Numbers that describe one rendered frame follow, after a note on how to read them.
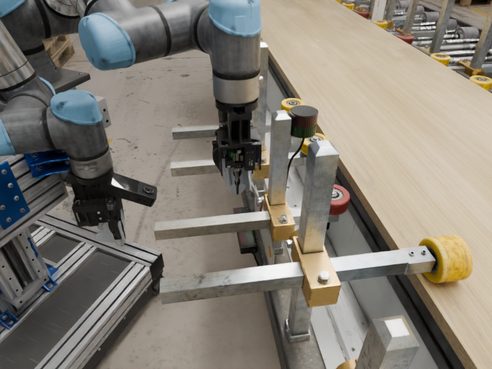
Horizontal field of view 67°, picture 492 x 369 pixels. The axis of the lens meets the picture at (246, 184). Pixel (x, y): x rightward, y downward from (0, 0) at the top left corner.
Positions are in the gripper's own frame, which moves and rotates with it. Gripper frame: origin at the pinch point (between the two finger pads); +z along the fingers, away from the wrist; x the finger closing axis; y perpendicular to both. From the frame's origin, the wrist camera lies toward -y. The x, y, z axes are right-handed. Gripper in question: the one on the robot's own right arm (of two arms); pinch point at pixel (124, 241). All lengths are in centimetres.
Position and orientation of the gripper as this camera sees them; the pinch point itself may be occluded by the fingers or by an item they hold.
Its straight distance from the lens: 90.9
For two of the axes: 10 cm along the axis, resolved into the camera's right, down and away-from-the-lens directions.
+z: -0.1, 8.0, 6.0
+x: 1.5, 5.9, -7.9
